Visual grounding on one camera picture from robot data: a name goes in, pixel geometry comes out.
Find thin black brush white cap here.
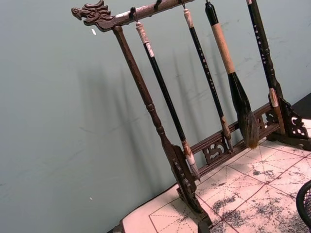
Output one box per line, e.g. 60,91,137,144
182,7,234,153

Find black brush with white ferrule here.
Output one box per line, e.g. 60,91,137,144
245,0,280,108

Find dark carved wooden brush rack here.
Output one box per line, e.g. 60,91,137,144
71,0,311,233

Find white gridded calligraphy practice mat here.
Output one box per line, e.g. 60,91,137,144
122,122,311,233

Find black brush with white ends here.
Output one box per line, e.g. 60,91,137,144
135,21,201,182

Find large tan handled brush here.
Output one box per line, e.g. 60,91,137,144
205,0,259,150

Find black mesh basket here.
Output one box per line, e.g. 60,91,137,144
295,180,311,229

